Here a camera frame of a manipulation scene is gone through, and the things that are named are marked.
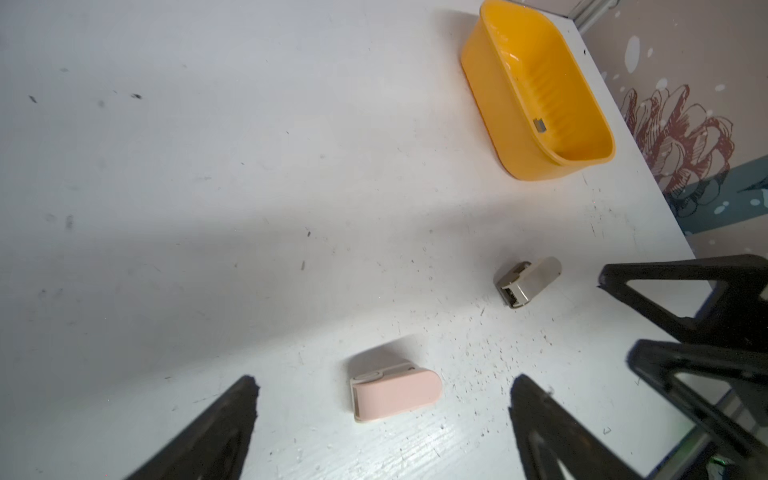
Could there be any aluminium cage frame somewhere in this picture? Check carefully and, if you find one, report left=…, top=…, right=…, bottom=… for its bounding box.
left=568, top=0, right=620, bottom=34

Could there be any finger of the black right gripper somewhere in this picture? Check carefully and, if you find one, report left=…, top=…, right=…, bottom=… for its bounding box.
left=627, top=340, right=767, bottom=465
left=598, top=254, right=767, bottom=348

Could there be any yellow plastic tray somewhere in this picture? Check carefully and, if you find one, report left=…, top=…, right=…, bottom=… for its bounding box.
left=460, top=1, right=615, bottom=181

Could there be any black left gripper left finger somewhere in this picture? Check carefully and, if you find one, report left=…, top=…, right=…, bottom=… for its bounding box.
left=129, top=375, right=259, bottom=479

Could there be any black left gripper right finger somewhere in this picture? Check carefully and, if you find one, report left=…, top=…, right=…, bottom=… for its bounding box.
left=509, top=375, right=640, bottom=479

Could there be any beige olive mini stapler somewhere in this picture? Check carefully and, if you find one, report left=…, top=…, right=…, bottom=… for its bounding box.
left=495, top=257, right=562, bottom=309

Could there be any grey staple strip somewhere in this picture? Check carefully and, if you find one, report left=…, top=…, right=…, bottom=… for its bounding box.
left=533, top=118, right=547, bottom=133

